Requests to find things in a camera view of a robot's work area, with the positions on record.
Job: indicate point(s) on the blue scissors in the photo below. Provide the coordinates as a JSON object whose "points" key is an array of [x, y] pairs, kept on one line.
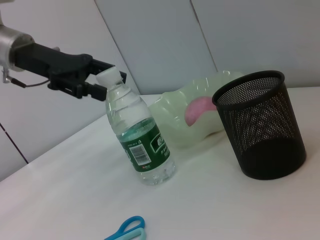
{"points": [[130, 225]]}

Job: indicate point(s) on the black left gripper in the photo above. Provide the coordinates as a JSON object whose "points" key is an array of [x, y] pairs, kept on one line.
{"points": [[62, 65]]}

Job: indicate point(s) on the clear green-label water bottle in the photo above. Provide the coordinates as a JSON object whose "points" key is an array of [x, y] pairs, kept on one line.
{"points": [[140, 130]]}

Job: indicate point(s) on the pink peach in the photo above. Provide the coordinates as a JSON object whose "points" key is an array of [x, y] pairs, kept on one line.
{"points": [[197, 110]]}

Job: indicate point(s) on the pale green glass fruit plate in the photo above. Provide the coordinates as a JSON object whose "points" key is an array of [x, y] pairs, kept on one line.
{"points": [[175, 120]]}

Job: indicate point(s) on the black mesh pen cup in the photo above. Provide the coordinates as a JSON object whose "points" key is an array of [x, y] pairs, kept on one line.
{"points": [[262, 150]]}

